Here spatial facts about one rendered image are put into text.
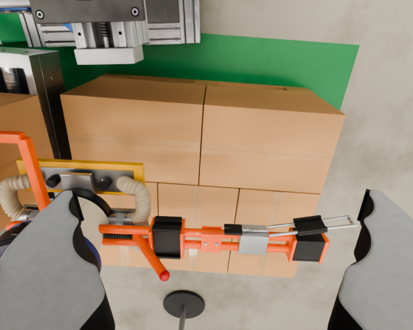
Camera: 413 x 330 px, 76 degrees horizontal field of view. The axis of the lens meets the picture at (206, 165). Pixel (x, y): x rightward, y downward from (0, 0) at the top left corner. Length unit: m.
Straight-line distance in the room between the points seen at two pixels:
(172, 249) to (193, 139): 0.60
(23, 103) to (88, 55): 0.54
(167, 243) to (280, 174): 0.75
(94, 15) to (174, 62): 1.06
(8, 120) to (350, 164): 1.90
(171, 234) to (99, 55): 0.45
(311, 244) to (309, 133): 0.63
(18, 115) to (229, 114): 0.79
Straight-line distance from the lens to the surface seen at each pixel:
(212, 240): 0.68
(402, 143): 2.16
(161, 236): 0.68
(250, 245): 0.70
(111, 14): 0.63
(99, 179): 0.78
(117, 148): 1.27
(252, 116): 1.15
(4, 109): 1.14
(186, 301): 2.81
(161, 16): 1.45
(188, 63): 1.65
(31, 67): 1.24
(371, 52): 1.86
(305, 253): 0.73
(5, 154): 1.15
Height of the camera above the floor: 1.63
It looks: 62 degrees down
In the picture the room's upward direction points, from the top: 176 degrees counter-clockwise
